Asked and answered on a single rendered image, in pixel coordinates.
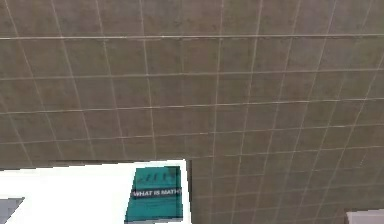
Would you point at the teal book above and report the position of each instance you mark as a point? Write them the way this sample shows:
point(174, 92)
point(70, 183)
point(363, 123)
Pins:
point(155, 195)

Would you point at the white table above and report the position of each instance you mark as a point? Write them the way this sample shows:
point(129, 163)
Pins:
point(73, 193)

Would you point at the grey flat object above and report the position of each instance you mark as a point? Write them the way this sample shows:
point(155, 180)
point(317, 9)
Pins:
point(8, 206)

